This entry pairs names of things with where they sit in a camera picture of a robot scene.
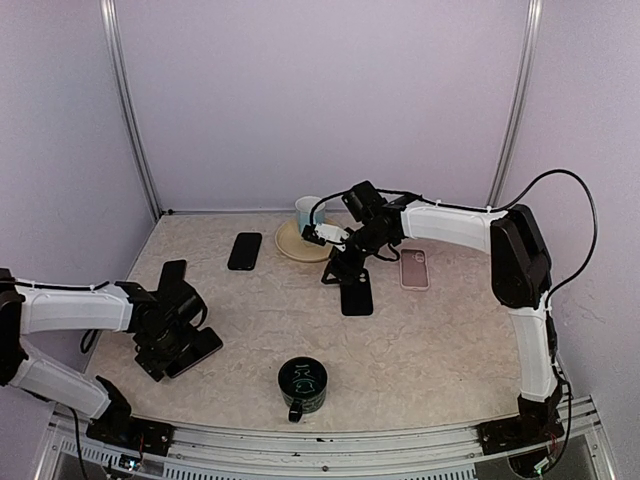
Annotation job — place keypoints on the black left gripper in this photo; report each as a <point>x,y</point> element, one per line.
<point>155,364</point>

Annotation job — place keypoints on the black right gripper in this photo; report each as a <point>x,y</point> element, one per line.
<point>335,265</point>

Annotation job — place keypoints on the black smartphone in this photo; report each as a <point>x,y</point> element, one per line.
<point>206,342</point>

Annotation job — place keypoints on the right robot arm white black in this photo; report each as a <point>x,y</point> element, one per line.
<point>520,274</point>

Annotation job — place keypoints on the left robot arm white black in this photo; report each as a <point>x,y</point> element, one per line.
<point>166,325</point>

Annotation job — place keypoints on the pink phone case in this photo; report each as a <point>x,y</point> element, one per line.
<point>414,274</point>

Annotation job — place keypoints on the beige plate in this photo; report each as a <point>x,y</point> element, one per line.
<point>290,243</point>

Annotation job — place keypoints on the light blue mug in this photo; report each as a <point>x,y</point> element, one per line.
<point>307,208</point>

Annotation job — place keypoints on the black mug with green print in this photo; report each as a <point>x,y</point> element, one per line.
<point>303,384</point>

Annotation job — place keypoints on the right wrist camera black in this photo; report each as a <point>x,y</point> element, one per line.
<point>324,233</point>

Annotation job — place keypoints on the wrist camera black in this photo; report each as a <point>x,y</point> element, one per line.
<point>324,233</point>
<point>172,283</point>

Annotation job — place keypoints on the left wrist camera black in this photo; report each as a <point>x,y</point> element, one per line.
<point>172,283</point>

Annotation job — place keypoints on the aluminium front rail frame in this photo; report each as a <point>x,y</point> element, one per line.
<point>205,452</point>

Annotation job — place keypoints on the right aluminium corner post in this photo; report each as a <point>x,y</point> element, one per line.
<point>518,103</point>

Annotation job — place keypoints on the aluminium corner post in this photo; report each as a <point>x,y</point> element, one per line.
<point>109,16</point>
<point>518,103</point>

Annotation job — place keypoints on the left aluminium corner post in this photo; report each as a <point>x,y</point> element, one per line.
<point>109,16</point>

